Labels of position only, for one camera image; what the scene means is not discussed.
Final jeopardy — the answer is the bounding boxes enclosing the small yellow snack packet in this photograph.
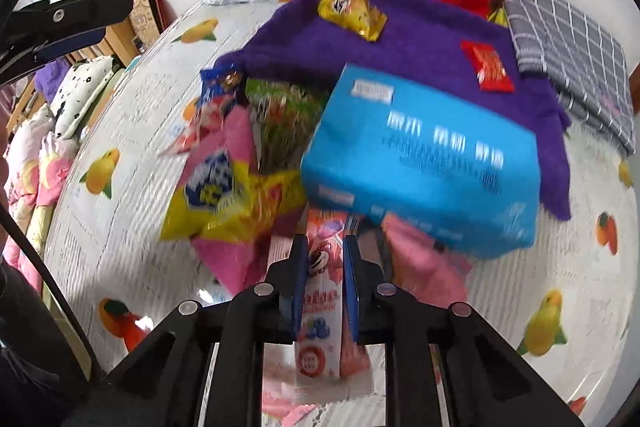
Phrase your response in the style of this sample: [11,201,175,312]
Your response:
[318,0,388,42]

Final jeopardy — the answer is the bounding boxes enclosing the green snack packet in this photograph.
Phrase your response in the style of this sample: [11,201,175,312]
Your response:
[245,78,331,175]

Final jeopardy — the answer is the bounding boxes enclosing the small red snack packet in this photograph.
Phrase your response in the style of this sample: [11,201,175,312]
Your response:
[460,40,516,94]

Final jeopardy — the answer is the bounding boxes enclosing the pink and white snack packet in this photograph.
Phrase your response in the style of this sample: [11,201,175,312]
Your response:
[157,99,237,158]

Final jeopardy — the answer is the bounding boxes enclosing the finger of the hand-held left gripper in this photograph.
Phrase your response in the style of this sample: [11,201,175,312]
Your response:
[0,0,135,85]

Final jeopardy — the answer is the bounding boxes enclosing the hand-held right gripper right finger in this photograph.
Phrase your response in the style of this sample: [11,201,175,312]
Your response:
[342,234,586,427]

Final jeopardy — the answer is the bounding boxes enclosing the black cable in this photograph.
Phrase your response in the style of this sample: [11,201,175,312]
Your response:
[0,202,107,383]

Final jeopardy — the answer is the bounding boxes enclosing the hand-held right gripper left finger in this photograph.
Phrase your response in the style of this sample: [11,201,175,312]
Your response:
[102,234,310,427]

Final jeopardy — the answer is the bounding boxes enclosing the blue cookie packet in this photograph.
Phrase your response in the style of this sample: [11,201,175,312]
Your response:
[200,63,247,108]

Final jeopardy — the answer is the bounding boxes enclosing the purple towel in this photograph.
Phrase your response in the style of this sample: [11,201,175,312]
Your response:
[235,0,573,222]

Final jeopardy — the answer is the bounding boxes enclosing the blue tissue pack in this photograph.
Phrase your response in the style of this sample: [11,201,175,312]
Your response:
[300,63,543,260]

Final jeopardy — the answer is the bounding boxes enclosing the pink bedding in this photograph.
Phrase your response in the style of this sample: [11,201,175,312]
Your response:
[0,107,77,293]

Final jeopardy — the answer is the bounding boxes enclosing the patterned box with red edge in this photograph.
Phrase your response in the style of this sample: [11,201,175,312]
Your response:
[95,0,179,64]

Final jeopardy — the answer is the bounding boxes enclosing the dark cloth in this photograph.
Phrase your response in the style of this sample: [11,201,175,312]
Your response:
[0,257,103,427]

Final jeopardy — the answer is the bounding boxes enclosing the white spotted pillow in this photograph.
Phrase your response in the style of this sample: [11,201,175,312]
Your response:
[50,54,119,141]

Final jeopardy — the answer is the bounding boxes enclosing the purple cloth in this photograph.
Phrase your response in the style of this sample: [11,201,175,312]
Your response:
[34,59,72,102]

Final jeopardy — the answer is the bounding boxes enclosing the pale pink snack packet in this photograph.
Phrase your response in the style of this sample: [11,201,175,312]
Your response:
[382,214,473,308]

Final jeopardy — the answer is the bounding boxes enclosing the grey checked cloth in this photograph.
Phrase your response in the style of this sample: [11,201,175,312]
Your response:
[500,0,638,158]

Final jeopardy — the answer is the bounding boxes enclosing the pink and yellow chips bag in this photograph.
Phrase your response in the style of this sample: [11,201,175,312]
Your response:
[160,107,308,295]

